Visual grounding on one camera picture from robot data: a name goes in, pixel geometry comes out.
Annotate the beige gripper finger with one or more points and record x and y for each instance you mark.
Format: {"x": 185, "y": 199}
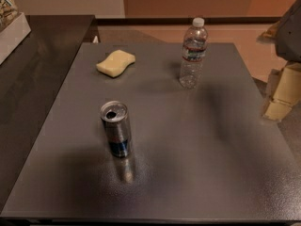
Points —
{"x": 270, "y": 33}

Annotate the grey robot gripper body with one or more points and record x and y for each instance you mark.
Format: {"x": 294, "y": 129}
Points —
{"x": 290, "y": 37}

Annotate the silver blue drink can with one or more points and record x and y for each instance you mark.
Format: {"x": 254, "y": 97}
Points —
{"x": 116, "y": 124}

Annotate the yellow sponge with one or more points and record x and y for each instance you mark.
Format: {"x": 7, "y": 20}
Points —
{"x": 116, "y": 63}

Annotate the clear plastic water bottle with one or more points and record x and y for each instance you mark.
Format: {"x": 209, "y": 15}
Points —
{"x": 193, "y": 52}

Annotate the dark wooden side table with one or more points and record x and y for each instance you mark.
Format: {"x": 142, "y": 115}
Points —
{"x": 30, "y": 79}

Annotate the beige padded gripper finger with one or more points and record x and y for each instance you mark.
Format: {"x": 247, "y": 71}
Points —
{"x": 283, "y": 91}

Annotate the white box with items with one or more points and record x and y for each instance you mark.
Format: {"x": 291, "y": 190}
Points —
{"x": 14, "y": 28}

